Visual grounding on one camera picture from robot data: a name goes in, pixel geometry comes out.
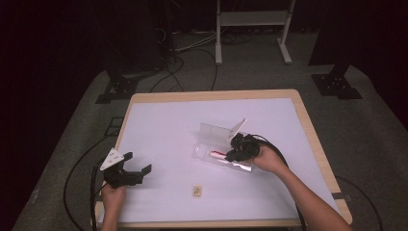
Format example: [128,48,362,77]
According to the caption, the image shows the white floor cables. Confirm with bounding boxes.
[173,29,219,53]

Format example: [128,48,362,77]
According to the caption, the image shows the black stand with base plate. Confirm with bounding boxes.
[308,0,364,101]
[94,68,140,105]

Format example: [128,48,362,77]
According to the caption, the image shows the black looped floor cable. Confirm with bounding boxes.
[63,136,112,231]
[335,175,385,231]

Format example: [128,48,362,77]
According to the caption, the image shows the black wire frame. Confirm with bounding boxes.
[104,116,125,138]

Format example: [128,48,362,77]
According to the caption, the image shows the person's right hand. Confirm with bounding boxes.
[252,145,290,176]

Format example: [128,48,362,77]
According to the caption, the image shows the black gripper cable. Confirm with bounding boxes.
[89,158,110,231]
[250,134,307,231]

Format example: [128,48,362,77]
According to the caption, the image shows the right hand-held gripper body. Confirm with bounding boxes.
[226,117,261,161]

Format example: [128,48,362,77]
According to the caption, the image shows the person's left hand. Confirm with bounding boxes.
[101,183,127,218]

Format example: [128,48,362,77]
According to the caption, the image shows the white pen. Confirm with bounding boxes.
[210,155,241,166]

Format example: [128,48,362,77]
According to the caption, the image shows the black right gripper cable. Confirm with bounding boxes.
[250,134,307,231]

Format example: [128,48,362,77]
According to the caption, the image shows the clear plastic pencil case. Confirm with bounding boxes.
[191,122,253,173]

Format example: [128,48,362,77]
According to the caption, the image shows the white table mat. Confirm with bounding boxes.
[95,97,341,224]

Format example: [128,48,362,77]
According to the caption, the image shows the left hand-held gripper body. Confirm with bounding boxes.
[99,147,144,190]

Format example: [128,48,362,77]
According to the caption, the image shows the dark strap on table edge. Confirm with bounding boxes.
[331,192,354,202]

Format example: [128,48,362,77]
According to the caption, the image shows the white metal stand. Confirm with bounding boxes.
[215,0,296,66]

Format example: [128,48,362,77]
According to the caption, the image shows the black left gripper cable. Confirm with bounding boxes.
[89,158,110,231]

